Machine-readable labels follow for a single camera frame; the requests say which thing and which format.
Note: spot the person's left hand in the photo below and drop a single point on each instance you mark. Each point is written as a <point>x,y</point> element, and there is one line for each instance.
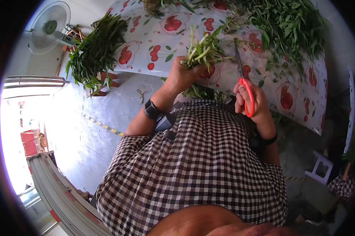
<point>177,77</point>

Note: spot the person's right hand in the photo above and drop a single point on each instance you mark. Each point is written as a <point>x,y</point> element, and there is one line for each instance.
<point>259,101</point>

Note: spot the person's left thumb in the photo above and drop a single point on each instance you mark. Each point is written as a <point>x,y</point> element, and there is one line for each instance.
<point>198,70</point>

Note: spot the person's right fingers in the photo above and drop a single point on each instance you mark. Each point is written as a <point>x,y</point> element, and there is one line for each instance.
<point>239,104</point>

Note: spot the person's right thumb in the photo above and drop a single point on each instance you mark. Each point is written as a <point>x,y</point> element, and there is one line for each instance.
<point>242,88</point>

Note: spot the bunch of green stalks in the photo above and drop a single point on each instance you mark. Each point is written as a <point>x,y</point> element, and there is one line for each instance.
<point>204,50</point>

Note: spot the green scraps heap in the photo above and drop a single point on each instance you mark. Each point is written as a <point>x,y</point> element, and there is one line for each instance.
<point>202,93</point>

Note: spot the black wrist band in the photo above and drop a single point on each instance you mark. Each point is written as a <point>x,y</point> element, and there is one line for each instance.
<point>270,139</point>
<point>151,109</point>

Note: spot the cherry print tablecloth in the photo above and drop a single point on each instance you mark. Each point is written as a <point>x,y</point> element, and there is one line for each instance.
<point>159,35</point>

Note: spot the person's body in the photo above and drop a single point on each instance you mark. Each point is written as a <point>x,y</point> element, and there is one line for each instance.
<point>195,165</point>

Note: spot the large pile of leafy greens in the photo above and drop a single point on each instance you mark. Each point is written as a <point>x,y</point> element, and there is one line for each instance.
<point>286,26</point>

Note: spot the small heap of greens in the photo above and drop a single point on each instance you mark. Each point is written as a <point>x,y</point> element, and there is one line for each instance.
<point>156,6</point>

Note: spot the brown wooden stool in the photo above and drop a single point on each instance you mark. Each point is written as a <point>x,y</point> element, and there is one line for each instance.
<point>105,84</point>

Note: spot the white plastic stool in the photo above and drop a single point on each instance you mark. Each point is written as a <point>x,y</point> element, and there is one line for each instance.
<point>320,167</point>

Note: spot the trimmed bundle of greens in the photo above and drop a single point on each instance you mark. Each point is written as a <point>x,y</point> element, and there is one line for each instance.
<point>96,51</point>

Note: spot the white standing fan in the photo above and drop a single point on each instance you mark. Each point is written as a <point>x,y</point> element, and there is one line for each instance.
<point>49,28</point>

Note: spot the grey metal shutter rail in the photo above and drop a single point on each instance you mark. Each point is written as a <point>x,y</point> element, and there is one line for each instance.
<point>59,194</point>

